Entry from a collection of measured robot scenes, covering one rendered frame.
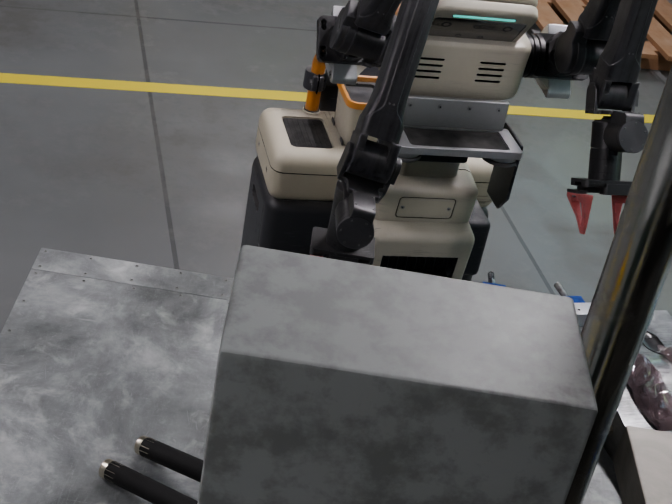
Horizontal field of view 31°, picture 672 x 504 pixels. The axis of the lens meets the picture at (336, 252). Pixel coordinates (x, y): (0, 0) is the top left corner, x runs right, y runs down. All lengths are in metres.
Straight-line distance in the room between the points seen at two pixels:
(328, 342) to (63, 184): 3.12
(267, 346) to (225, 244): 2.87
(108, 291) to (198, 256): 1.60
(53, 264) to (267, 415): 1.28
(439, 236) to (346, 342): 1.52
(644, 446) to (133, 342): 1.03
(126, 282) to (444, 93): 0.71
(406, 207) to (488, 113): 0.26
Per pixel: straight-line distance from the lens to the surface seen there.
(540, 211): 4.37
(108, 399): 1.91
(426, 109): 2.32
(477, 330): 1.01
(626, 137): 2.13
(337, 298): 1.00
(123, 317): 2.08
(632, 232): 1.16
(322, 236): 1.91
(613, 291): 1.19
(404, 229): 2.45
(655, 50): 5.90
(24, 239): 3.74
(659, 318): 2.30
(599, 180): 2.18
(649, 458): 1.24
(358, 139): 1.80
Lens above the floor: 2.03
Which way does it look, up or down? 32 degrees down
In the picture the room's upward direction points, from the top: 11 degrees clockwise
